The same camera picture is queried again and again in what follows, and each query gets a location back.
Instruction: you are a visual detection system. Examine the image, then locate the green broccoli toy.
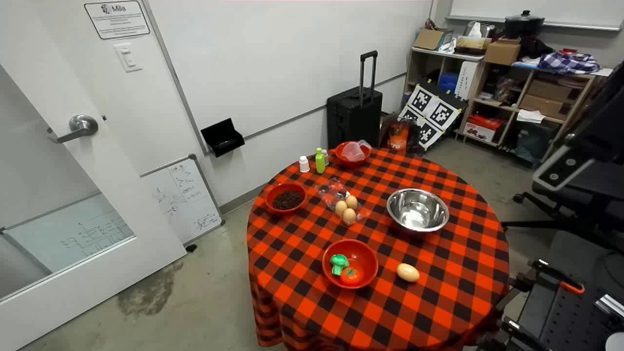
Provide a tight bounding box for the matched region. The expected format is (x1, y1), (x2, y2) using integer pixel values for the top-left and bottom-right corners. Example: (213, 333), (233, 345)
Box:
(330, 254), (350, 276)

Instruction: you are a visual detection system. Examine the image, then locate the clear plastic egg carton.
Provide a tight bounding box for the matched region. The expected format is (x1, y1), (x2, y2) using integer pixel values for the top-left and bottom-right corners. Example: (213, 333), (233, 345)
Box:
(316, 178), (366, 226)

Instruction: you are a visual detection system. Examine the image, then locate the heap of coffee beans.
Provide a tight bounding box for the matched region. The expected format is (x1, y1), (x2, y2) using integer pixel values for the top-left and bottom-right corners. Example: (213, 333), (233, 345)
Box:
(272, 190), (305, 211)

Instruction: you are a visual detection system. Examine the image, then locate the red bowl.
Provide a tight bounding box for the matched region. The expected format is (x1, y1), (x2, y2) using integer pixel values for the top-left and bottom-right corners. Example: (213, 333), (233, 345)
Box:
(265, 182), (308, 215)
(334, 141), (371, 169)
(322, 239), (379, 290)

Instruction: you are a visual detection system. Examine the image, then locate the clear plastic measuring cup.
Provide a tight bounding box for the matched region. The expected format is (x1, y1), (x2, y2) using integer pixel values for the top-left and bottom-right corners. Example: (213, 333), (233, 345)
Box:
(340, 140), (372, 162)

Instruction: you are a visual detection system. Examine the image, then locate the black suitcase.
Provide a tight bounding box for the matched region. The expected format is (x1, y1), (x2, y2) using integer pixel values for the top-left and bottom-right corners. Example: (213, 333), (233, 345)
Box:
(326, 51), (383, 151)

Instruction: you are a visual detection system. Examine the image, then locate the orange black bag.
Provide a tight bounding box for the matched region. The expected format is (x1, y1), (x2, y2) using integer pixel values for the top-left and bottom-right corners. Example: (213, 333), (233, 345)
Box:
(379, 115), (422, 156)

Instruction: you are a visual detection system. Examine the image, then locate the steel mixing bowl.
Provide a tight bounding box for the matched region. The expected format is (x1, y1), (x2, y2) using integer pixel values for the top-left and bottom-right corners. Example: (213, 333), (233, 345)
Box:
(387, 188), (450, 233)

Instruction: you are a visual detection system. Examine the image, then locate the small leaning whiteboard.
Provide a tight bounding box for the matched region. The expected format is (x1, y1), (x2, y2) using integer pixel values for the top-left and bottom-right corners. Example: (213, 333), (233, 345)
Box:
(139, 154), (226, 247)

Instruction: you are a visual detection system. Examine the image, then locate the marker calibration board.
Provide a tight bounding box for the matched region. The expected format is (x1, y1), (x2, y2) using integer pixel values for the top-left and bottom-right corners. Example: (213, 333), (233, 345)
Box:
(397, 80), (468, 151)

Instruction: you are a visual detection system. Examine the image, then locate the blue bin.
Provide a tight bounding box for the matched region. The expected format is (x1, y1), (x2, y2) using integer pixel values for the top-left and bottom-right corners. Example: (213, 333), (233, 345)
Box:
(438, 72), (460, 94)

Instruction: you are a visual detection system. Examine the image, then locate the red white box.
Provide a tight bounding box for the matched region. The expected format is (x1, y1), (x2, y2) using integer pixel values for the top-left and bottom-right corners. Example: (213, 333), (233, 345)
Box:
(463, 115), (505, 143)

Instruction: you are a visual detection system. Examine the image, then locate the open cardboard box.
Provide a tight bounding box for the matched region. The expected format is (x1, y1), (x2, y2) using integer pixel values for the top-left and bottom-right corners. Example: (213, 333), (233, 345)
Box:
(413, 28), (454, 51)

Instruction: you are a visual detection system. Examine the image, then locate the red black checkered tablecloth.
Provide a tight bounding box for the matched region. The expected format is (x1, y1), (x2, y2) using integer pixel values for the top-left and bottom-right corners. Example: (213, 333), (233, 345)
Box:
(246, 148), (511, 351)

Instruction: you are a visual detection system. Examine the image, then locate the tissue box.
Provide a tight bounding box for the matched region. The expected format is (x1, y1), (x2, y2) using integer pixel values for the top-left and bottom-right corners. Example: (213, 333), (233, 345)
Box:
(456, 21), (493, 54)

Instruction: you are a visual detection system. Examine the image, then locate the wooden shelf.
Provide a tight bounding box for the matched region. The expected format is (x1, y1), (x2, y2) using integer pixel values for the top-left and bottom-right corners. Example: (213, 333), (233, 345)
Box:
(404, 46), (612, 156)

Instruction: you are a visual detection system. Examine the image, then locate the white door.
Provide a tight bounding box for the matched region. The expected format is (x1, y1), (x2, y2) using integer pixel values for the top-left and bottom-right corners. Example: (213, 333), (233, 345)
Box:
(0, 0), (188, 351)

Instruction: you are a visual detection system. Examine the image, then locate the closed cardboard box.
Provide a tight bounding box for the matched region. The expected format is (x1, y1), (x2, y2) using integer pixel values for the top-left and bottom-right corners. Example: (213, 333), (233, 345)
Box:
(484, 40), (521, 66)

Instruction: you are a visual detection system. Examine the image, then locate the stack of cardboard boxes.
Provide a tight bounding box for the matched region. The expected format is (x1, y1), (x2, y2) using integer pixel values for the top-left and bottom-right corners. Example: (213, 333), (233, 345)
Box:
(519, 79), (581, 120)

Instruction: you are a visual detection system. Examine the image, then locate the black cooking pot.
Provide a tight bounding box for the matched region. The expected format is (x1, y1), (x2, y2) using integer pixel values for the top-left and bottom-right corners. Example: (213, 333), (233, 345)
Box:
(504, 10), (546, 37)

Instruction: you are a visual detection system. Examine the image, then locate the blue white checkered cloth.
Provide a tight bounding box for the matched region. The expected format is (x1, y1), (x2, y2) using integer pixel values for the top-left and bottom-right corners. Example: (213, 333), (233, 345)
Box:
(538, 51), (601, 75)

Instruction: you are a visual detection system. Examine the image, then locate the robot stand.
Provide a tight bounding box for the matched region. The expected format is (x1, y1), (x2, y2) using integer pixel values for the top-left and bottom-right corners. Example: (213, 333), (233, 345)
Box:
(477, 229), (624, 351)

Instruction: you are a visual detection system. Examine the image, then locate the black wall tray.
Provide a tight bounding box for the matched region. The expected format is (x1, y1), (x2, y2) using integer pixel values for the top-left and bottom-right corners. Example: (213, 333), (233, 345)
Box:
(200, 117), (246, 158)

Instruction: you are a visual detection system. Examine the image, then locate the light switch plate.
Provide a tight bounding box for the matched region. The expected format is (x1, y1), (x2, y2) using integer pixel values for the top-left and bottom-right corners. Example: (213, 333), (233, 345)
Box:
(113, 43), (143, 73)

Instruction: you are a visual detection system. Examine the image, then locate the silver door handle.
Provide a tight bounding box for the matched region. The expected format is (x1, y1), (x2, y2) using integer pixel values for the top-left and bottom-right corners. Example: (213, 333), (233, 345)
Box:
(47, 115), (99, 144)

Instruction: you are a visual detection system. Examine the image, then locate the wall sign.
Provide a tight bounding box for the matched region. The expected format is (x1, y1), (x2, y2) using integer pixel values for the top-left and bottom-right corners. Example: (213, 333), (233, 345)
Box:
(84, 0), (151, 40)

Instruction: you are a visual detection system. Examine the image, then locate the orange handled clamp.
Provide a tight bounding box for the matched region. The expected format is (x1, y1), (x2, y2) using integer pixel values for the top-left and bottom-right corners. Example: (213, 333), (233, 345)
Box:
(529, 260), (585, 295)

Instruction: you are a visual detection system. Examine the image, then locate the wall whiteboard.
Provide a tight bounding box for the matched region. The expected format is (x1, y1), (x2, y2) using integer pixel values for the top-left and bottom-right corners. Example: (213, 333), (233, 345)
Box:
(446, 0), (624, 31)

